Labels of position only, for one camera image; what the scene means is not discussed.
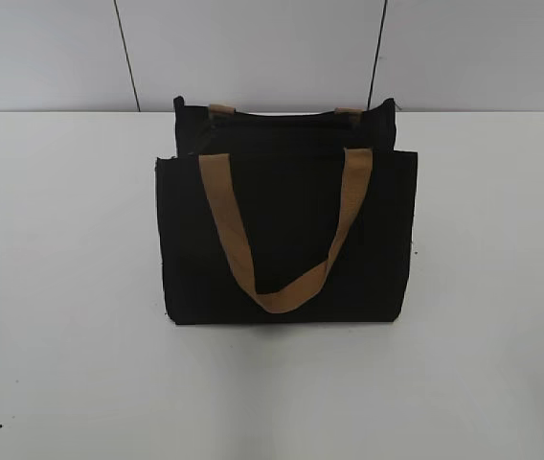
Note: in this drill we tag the black tote bag tan handles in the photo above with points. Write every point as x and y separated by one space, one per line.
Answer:
285 219

